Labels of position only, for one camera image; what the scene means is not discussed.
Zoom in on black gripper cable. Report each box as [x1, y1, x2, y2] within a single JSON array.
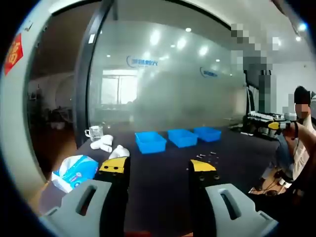
[[291, 122, 301, 158]]

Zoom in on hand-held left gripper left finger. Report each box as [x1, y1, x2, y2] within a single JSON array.
[[39, 156, 131, 237]]

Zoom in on red diamond wall decoration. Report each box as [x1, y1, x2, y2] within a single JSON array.
[[3, 33, 24, 76]]

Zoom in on tangled floor cables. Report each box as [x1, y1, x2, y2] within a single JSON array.
[[254, 174, 279, 196]]

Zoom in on clear glass mug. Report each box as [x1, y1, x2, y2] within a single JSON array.
[[84, 125, 104, 142]]

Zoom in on person's head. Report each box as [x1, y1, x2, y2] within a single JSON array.
[[294, 85, 312, 106]]

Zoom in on blue white tissue pack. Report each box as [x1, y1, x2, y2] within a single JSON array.
[[51, 155, 99, 193]]

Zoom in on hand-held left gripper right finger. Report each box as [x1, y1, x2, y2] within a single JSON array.
[[189, 159, 279, 237]]

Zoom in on person's right hand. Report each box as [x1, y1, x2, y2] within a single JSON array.
[[283, 122, 300, 141]]

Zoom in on dark door frame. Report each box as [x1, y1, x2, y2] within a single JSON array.
[[73, 0, 117, 149]]

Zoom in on blue plastic bin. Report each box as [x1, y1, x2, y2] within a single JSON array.
[[135, 131, 167, 155], [194, 126, 222, 143], [167, 128, 198, 148]]

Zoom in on screws nuts washers group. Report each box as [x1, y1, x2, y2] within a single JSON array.
[[185, 152, 221, 171]]

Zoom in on white plastic pipe fitting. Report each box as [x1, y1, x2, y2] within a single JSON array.
[[90, 135, 114, 153], [108, 145, 130, 160]]

